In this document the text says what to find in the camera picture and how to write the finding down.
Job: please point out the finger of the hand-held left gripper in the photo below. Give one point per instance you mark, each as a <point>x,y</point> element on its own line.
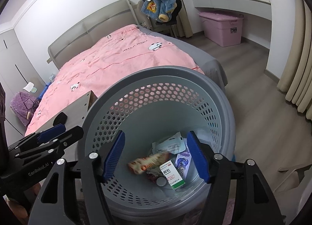
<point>73,132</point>
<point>52,130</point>

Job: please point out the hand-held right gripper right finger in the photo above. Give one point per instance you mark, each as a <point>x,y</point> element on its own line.
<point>198,159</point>

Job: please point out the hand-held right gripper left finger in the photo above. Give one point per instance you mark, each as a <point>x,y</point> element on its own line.
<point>114,156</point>

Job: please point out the purple cartoon carton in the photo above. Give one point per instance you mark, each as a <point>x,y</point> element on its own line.
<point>182,161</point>

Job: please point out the orange snack wrapper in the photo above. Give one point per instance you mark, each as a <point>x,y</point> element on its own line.
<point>143,162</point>

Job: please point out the green and white medicine box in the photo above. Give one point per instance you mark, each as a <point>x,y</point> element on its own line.
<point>171,173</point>

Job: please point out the white packet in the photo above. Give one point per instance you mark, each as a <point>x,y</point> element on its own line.
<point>170,144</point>

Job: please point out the red wrapper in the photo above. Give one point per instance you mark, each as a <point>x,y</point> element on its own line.
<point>152,176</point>

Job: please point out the grey round cap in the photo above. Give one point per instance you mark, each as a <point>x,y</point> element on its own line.
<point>161,181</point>

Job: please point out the grey perforated plastic basket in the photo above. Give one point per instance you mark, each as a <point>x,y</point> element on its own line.
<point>158,113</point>

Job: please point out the small black object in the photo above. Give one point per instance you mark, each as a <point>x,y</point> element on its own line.
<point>61,117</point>

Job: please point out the grey side table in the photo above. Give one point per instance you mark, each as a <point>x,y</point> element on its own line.
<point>75,108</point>

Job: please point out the purple plush garment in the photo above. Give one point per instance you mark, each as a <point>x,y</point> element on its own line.
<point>20,108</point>

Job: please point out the white folded cloth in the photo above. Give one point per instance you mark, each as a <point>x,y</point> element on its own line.
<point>29,86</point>

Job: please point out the pale patterned packet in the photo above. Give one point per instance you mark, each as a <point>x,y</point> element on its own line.
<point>52,76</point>

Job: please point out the white wardrobe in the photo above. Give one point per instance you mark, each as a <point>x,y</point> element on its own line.
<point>9,64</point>

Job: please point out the bed with pink duvet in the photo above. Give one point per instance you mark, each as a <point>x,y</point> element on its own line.
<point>117,56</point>

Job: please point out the grey upholstered bed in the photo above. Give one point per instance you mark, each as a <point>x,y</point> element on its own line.
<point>82,27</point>

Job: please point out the white rounded furniture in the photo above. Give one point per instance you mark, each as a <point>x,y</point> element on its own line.
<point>299,205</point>

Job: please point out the pink lidded storage box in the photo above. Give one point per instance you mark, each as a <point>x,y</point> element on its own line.
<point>221,30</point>

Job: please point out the beige pleated curtain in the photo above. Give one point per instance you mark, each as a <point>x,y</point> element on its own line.
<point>297,69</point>

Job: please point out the dark chair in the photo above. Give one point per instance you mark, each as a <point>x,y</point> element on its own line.
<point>156,24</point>

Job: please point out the beige narrow curtain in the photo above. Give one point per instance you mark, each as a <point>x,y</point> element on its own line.
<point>184,22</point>

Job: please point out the blue plush jacket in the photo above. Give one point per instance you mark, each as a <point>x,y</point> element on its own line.
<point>160,5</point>

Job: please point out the white window ledge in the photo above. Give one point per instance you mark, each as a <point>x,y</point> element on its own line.
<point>231,2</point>

